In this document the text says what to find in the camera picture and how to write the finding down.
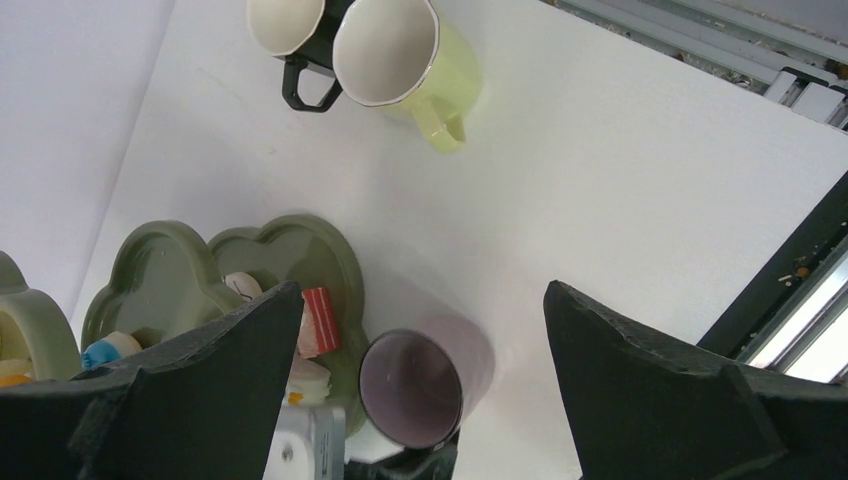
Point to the blue frosted donut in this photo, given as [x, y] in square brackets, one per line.
[115, 346]

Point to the black mug purple interior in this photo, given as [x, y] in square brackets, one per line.
[419, 384]

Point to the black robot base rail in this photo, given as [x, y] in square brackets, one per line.
[780, 278]

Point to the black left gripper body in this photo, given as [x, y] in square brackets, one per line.
[436, 463]

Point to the green three-tier dessert stand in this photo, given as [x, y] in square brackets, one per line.
[166, 280]

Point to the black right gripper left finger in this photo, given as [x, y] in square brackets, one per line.
[201, 405]

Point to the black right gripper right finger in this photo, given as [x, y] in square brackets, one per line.
[642, 404]

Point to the yellow pudding cake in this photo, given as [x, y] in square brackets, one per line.
[15, 372]

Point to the light green mug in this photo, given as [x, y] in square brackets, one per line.
[405, 59]

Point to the red layered cake slice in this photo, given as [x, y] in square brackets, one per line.
[319, 332]

